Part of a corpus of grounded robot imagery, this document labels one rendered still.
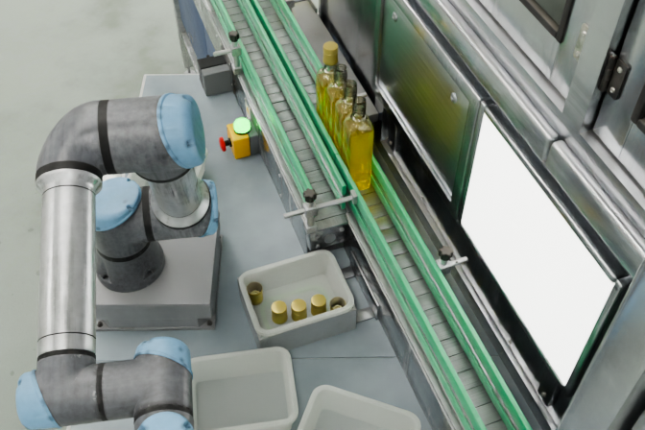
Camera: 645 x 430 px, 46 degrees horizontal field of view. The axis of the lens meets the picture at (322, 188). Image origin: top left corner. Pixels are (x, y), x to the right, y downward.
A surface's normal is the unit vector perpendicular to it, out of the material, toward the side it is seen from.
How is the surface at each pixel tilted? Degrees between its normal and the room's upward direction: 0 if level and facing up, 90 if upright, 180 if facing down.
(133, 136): 50
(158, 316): 90
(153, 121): 29
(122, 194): 7
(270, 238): 0
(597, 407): 90
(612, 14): 90
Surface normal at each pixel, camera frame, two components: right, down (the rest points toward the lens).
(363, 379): 0.00, -0.67
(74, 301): 0.46, -0.46
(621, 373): -0.94, 0.26
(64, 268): 0.13, -0.47
